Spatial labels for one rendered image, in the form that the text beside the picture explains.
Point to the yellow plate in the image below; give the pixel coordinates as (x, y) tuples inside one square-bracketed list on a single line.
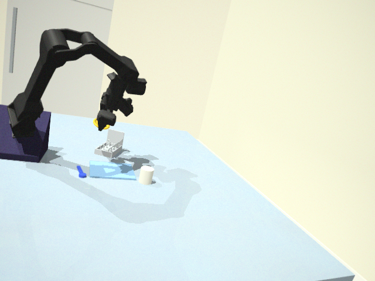
[(95, 122)]

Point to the light blue flat mat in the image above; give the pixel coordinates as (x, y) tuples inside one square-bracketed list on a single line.
[(109, 170)]

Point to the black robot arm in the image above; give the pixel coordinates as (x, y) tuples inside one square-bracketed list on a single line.
[(27, 107)]

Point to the beige cylinder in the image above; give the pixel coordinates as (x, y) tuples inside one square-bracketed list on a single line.
[(146, 175)]

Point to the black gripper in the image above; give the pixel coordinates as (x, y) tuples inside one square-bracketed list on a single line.
[(107, 106)]

